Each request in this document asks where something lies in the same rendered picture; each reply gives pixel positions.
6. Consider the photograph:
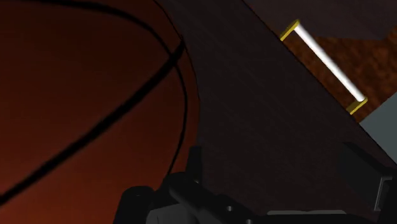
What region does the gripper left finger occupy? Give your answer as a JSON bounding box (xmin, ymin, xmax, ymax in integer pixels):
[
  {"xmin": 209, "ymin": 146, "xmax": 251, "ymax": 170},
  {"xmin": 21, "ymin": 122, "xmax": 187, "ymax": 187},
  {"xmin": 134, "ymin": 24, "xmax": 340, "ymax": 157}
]
[{"xmin": 113, "ymin": 144, "xmax": 259, "ymax": 224}]

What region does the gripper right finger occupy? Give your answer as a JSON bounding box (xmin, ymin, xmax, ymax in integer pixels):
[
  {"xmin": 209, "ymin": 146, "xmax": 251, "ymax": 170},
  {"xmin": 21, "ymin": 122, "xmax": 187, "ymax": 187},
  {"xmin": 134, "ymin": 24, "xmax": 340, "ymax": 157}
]
[{"xmin": 340, "ymin": 142, "xmax": 397, "ymax": 224}]

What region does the dark wooden chest of drawers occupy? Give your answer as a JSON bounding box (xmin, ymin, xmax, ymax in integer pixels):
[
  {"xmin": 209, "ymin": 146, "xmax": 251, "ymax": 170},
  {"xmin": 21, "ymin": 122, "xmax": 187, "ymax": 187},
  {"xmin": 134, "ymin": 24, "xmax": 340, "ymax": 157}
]
[{"xmin": 154, "ymin": 0, "xmax": 397, "ymax": 223}]

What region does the orange basketball with black lines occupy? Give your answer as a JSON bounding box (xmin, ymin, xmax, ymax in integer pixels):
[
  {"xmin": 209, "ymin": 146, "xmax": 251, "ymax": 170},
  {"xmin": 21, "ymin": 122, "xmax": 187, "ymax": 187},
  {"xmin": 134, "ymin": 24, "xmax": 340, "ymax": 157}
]
[{"xmin": 0, "ymin": 0, "xmax": 201, "ymax": 224}]

